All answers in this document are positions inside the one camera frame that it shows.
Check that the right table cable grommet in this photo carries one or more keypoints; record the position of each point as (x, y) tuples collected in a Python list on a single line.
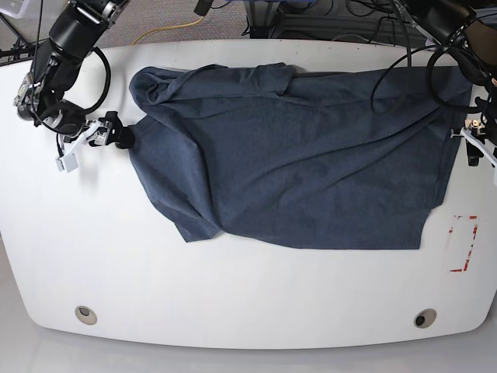
[(425, 318)]

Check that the red tape rectangle marking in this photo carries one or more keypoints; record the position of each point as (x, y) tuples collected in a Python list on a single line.
[(460, 242)]

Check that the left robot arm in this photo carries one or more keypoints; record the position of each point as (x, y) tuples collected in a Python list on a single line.
[(454, 28)]

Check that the left table cable grommet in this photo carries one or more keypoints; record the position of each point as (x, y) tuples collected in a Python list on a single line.
[(86, 315)]

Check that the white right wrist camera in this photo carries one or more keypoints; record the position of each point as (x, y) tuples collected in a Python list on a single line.
[(67, 163)]

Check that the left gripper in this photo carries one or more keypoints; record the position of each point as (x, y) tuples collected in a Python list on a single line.
[(483, 128)]

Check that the table cable grommet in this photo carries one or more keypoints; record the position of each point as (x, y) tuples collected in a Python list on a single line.
[(425, 318), (86, 315)]

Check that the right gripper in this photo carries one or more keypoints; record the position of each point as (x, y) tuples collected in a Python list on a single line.
[(102, 132)]

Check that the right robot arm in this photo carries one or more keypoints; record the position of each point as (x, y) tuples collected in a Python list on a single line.
[(56, 64)]

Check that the blue T-shirt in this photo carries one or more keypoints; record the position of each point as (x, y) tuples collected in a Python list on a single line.
[(308, 161)]

